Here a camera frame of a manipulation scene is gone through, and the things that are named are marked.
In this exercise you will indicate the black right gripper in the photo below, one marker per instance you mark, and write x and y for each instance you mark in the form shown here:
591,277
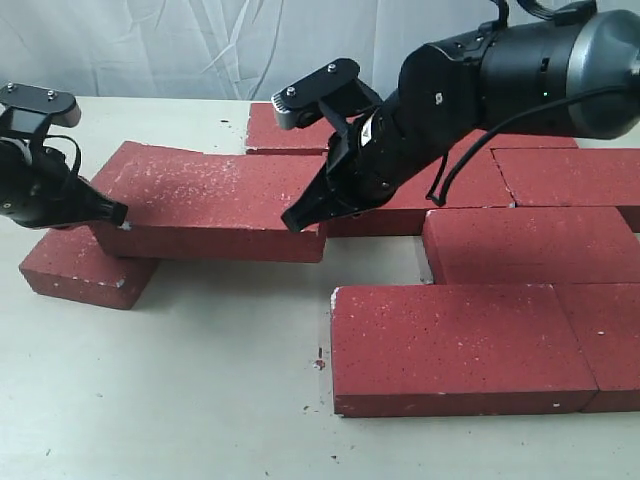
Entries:
381,152

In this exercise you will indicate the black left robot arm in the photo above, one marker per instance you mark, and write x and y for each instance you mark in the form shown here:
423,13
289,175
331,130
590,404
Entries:
39,188

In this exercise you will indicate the rear row left brick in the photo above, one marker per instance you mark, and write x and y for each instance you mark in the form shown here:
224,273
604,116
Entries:
265,137

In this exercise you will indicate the white backdrop cloth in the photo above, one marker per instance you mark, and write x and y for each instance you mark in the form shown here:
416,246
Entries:
229,50

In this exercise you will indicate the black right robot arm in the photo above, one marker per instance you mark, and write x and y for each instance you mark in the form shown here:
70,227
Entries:
570,72

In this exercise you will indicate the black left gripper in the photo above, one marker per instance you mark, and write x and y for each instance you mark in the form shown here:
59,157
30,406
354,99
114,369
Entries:
38,190

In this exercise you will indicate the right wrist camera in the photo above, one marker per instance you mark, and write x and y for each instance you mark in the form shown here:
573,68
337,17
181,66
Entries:
333,92

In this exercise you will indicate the red brick lying on table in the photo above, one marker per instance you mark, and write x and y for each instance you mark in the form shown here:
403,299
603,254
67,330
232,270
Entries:
70,265

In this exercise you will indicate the rear row right brick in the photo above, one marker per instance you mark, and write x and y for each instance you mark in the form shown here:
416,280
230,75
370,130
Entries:
515,141

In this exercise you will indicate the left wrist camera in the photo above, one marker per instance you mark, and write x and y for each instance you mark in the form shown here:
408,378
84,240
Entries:
35,107

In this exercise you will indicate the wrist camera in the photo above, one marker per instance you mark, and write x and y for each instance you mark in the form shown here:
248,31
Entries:
333,92
35,107

